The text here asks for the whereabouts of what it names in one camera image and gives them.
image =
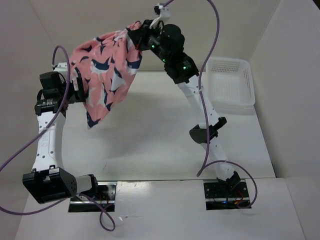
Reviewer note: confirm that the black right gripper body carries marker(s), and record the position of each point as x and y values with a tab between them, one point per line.
147	38

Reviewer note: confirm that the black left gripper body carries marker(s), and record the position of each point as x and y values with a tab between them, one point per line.
76	96

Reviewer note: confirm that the pink shark print shorts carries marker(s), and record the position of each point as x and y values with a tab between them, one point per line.
107	65

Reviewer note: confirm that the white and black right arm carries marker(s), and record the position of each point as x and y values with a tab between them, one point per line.
166	41

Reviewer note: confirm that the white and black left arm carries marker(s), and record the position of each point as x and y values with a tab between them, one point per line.
48	181

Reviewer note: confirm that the white plastic basket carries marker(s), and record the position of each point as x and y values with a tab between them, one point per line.
230	83

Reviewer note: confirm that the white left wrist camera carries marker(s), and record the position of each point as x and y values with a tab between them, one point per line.
62	68

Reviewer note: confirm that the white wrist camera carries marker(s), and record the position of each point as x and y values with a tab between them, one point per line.
62	68
163	14

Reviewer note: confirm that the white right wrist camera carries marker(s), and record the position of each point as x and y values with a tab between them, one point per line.
163	14

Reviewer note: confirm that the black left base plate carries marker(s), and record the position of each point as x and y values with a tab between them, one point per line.
105	197

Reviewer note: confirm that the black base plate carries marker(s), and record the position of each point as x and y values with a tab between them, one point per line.
217	199
105	197

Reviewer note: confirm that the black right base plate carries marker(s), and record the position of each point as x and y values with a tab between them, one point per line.
217	199

